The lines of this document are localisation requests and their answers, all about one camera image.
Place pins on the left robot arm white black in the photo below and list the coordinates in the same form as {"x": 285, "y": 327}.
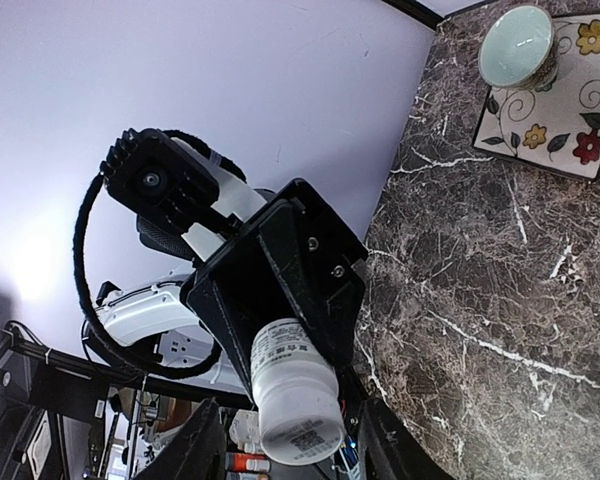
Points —
{"x": 122, "y": 319}

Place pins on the square floral ceramic plate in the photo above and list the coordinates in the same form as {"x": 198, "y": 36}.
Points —
{"x": 555, "y": 127}

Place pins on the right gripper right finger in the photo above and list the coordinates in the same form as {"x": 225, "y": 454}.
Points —
{"x": 387, "y": 450}

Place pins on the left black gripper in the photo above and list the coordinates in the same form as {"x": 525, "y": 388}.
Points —
{"x": 294, "y": 259}

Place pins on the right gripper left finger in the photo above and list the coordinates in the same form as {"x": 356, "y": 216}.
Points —
{"x": 196, "y": 453}

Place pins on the left teal ceramic bowl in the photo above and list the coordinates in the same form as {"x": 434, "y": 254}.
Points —
{"x": 520, "y": 50}

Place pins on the left black frame post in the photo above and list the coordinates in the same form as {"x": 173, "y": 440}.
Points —
{"x": 417, "y": 11}

